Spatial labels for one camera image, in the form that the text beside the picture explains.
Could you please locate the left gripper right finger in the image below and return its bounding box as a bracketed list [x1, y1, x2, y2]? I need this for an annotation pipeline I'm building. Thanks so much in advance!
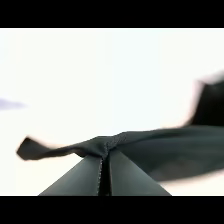
[107, 148, 172, 197]

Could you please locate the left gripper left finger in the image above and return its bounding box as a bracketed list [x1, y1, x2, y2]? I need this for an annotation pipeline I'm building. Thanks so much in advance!
[38, 154, 104, 197]

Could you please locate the dark green garment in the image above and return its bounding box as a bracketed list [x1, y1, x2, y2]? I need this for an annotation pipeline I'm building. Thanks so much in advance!
[15, 79, 224, 183]

